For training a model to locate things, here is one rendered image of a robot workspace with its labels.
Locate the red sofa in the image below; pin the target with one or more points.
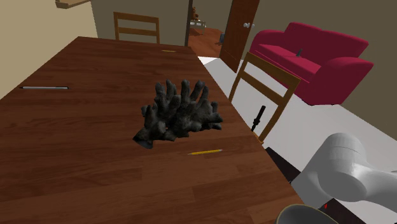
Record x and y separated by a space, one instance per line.
322 43

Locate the wooden chair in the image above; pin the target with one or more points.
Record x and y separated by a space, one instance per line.
136 18
270 73

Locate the wooden wall shelf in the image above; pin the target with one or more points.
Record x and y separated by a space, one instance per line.
69 3

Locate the black coral figure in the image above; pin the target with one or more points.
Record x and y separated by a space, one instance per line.
178 114

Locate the white side table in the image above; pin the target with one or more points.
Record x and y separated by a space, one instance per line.
198 23

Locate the brown wooden table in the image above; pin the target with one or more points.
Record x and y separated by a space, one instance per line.
77 149

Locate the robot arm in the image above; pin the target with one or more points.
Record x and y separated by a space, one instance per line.
344 167

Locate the grey pen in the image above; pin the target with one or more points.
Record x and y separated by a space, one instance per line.
45 88

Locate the brown wooden door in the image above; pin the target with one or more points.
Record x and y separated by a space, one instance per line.
240 31

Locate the yellow pencil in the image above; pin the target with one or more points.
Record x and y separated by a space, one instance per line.
168 51
204 152

